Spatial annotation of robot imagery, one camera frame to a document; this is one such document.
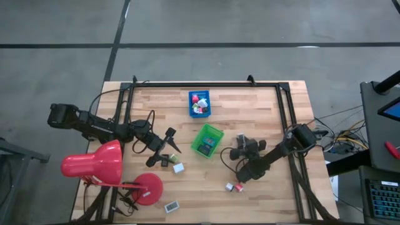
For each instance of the pink white USB charger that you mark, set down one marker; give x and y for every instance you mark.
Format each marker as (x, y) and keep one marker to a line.
(195, 98)
(239, 187)
(204, 110)

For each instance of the black frame clamp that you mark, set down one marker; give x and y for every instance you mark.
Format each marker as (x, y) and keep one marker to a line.
(135, 79)
(251, 80)

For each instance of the black aluminium table frame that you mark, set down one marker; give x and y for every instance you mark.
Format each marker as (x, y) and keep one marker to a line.
(203, 84)

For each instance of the blue lit screen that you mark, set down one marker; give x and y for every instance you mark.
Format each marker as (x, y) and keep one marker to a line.
(393, 111)

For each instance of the dark blue digital display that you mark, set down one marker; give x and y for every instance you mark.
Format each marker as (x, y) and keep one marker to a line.
(204, 150)

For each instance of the green white USB charger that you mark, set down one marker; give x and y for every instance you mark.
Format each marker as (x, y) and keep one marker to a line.
(196, 106)
(174, 158)

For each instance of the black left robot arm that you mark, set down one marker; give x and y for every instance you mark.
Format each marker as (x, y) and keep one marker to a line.
(93, 126)

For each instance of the green plastic basket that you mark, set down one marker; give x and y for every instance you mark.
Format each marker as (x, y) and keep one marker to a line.
(215, 131)

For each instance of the white paper sheet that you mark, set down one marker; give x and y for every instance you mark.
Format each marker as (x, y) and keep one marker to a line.
(334, 184)

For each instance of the blue plastic basket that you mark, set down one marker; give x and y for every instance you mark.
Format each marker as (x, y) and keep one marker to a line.
(200, 92)

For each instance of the dark grey equipment cart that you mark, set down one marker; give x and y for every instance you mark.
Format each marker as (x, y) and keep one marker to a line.
(375, 140)

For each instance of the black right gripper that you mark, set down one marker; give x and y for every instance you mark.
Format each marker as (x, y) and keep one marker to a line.
(250, 153)

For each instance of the black digital display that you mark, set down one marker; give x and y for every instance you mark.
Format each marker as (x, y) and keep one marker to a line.
(167, 157)

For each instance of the teal digital display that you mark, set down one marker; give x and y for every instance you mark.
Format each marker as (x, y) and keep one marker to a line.
(210, 141)

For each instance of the white digital display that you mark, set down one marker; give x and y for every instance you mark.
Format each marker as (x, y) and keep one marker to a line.
(172, 206)
(240, 137)

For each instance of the red desk lamp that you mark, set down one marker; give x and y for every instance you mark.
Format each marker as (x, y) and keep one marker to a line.
(103, 162)

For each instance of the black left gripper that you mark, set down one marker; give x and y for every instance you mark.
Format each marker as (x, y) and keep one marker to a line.
(161, 147)

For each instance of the white charger with black end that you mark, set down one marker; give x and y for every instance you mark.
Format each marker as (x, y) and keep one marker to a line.
(229, 187)

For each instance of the white block power adapter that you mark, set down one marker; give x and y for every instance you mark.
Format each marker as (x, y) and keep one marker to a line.
(178, 168)

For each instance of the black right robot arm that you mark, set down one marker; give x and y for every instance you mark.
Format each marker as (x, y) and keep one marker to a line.
(268, 159)

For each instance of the grey metal stand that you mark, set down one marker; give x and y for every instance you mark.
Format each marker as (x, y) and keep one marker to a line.
(18, 153)

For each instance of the large white printed charger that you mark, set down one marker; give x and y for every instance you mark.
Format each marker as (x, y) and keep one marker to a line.
(203, 102)

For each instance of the backlit keyboard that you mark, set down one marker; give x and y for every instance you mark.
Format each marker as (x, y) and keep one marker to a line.
(384, 200)

